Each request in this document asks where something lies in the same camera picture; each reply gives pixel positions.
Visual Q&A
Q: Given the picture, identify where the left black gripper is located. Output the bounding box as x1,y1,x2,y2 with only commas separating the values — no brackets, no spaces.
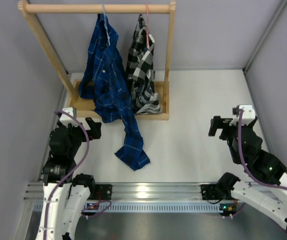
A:
58,116,101,157

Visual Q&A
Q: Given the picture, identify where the blue plaid shirt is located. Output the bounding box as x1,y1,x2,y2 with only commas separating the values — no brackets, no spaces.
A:
78,14,151,171

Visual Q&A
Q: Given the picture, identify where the light blue wire hanger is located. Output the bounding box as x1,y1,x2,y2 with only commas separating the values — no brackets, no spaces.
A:
101,4,111,46

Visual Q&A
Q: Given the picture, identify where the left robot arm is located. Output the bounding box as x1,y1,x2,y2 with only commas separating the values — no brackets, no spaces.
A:
36,117,102,240

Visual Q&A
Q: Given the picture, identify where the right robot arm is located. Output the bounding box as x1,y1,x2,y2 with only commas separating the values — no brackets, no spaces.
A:
208,116,287,234

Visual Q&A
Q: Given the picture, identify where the black white checkered shirt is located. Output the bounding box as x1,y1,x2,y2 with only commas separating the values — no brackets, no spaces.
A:
125,14,162,115

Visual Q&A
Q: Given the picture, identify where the wooden clothes rack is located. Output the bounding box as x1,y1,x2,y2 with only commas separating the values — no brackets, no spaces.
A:
17,0,176,121

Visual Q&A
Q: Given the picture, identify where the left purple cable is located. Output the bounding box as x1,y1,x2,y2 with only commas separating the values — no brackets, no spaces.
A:
42,109,112,240

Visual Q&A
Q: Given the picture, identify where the purple cable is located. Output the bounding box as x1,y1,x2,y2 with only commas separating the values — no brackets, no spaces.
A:
237,109,287,201
42,109,112,240

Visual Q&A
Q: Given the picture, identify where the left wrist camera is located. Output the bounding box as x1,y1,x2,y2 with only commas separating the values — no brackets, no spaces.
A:
57,107,78,127

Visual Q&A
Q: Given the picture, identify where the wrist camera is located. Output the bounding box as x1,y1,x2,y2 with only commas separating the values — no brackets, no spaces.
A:
57,107,78,127
229,104,256,126

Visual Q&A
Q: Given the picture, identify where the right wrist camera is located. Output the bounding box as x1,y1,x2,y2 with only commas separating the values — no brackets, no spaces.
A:
229,104,256,126

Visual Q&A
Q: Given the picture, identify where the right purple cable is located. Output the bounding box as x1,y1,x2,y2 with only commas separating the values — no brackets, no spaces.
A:
237,109,287,201

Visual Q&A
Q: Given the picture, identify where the aluminium mounting rail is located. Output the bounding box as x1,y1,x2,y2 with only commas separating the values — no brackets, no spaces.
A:
23,181,287,201

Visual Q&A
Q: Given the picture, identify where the slotted cable duct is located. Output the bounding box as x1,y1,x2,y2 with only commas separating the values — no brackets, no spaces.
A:
33,201,237,213

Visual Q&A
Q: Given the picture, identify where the pink wire hanger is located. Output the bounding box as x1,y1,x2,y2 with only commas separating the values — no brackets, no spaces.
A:
145,3,150,49

